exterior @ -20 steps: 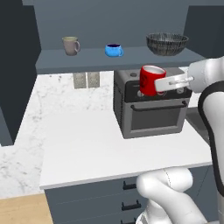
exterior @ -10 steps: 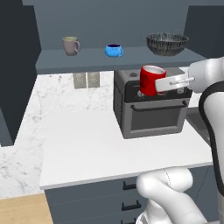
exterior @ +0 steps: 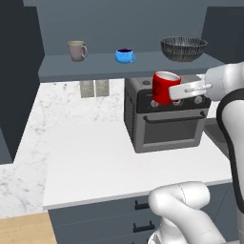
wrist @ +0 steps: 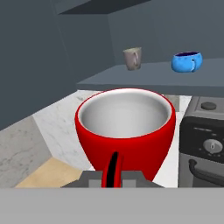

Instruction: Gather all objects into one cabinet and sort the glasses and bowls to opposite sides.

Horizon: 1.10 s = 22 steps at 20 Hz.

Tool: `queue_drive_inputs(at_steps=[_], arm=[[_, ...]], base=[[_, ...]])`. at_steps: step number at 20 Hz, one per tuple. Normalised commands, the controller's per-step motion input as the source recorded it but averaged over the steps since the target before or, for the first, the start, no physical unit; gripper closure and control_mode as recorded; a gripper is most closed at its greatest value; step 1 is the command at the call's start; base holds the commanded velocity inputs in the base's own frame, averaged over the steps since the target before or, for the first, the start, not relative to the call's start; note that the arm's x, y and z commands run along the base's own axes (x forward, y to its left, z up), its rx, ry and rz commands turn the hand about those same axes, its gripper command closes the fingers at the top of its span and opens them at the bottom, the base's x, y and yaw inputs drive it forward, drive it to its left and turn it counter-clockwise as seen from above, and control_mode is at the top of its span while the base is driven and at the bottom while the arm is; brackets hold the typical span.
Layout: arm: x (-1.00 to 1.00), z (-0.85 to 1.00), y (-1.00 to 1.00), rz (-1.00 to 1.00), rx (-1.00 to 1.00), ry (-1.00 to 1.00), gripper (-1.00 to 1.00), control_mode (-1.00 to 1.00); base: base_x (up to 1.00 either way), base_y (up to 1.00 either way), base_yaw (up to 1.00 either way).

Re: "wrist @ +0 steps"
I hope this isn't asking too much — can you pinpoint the red cup with white inside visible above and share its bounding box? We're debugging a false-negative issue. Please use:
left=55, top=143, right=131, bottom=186
left=74, top=87, right=177, bottom=189

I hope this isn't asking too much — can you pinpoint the grey and black oven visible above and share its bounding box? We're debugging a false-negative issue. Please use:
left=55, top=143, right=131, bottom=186
left=178, top=95, right=224, bottom=189

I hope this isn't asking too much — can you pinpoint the grey mug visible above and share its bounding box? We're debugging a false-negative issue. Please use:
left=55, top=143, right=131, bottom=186
left=122, top=46, right=143, bottom=72

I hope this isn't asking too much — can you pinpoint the blue bowl-shaped cup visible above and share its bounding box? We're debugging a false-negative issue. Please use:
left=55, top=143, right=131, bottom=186
left=171, top=52, right=203, bottom=74

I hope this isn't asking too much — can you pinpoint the grey oven knob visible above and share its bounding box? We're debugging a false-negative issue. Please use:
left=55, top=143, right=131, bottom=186
left=203, top=138, right=223, bottom=153

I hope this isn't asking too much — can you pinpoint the black oven door handle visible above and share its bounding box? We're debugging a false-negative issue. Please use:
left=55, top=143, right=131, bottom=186
left=188, top=158, right=224, bottom=187

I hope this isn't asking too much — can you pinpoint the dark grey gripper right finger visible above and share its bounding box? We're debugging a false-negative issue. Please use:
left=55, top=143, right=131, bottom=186
left=120, top=171, right=165, bottom=189

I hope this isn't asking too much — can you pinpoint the open grey cabinet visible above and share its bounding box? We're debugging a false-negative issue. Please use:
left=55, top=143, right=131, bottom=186
left=50, top=0, right=224, bottom=98

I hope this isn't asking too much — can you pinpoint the grey cabinet door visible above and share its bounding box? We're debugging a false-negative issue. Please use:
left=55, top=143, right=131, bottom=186
left=0, top=0, right=79, bottom=131

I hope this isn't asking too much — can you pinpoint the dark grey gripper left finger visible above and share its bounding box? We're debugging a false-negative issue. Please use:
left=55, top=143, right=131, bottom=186
left=61, top=171, right=105, bottom=189

